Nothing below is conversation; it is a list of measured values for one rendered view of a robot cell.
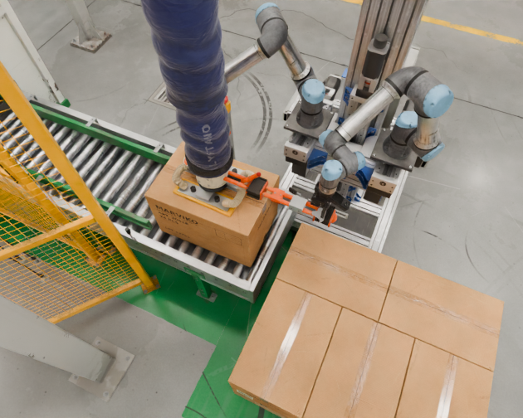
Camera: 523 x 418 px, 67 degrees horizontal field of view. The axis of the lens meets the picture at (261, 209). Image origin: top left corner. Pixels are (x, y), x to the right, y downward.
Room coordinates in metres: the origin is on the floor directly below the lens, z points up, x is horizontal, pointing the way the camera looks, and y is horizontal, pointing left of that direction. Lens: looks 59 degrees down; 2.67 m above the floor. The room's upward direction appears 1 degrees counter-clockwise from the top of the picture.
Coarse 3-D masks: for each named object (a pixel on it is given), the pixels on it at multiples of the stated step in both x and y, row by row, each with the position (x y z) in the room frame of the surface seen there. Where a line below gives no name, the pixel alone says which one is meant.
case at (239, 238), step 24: (168, 168) 1.28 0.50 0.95; (168, 192) 1.13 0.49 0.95; (168, 216) 1.07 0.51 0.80; (192, 216) 1.00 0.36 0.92; (216, 216) 0.98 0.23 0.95; (240, 216) 0.98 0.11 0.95; (264, 216) 1.05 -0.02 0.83; (192, 240) 1.02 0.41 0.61; (216, 240) 0.95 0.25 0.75; (240, 240) 0.89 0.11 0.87
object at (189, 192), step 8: (192, 184) 1.16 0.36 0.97; (176, 192) 1.12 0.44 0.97; (184, 192) 1.11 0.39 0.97; (192, 192) 1.11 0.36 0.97; (216, 192) 1.11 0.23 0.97; (192, 200) 1.07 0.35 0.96; (200, 200) 1.07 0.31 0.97; (216, 200) 1.05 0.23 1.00; (216, 208) 1.02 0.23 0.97; (224, 208) 1.01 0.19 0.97; (232, 208) 1.02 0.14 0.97
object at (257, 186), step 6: (252, 180) 1.10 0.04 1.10; (258, 180) 1.10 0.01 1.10; (264, 180) 1.10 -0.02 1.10; (252, 186) 1.06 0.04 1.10; (258, 186) 1.06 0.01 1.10; (264, 186) 1.06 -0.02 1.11; (246, 192) 1.05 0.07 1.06; (252, 192) 1.02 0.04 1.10; (258, 192) 1.03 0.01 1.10; (258, 198) 1.01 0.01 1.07
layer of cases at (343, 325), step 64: (320, 256) 0.93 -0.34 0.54; (384, 256) 0.93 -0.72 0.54; (256, 320) 0.57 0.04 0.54; (320, 320) 0.56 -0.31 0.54; (384, 320) 0.56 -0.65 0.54; (448, 320) 0.55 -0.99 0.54; (256, 384) 0.25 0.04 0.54; (320, 384) 0.25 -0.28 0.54; (384, 384) 0.24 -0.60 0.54; (448, 384) 0.24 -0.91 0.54
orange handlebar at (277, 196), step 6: (186, 162) 1.22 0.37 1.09; (234, 174) 1.14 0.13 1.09; (228, 180) 1.11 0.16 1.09; (234, 180) 1.11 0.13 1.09; (240, 186) 1.07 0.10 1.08; (246, 186) 1.07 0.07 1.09; (264, 192) 1.03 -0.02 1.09; (276, 192) 1.03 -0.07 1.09; (282, 192) 1.03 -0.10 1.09; (270, 198) 1.00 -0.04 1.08; (276, 198) 0.99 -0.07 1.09; (282, 198) 1.01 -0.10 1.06; (288, 198) 1.00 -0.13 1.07; (288, 204) 0.96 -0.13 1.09; (306, 204) 0.96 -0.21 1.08; (306, 210) 0.93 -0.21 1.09; (336, 216) 0.89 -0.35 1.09
